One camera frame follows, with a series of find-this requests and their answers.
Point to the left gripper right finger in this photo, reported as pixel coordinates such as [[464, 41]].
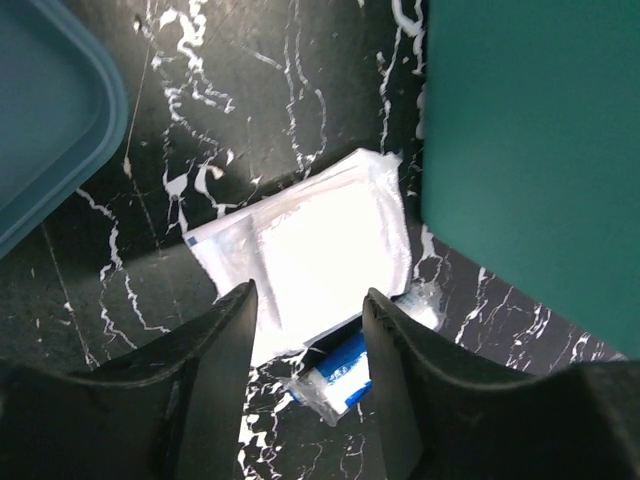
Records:
[[447, 413]]

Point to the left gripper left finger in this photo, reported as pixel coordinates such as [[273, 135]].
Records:
[[168, 410]]

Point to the white blue tube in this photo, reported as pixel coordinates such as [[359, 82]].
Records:
[[341, 379]]

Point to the white gauze packet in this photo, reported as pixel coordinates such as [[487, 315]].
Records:
[[313, 251]]

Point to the green medicine box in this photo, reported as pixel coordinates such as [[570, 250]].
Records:
[[531, 157]]

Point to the blue divided tray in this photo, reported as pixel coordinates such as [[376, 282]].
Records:
[[64, 111]]

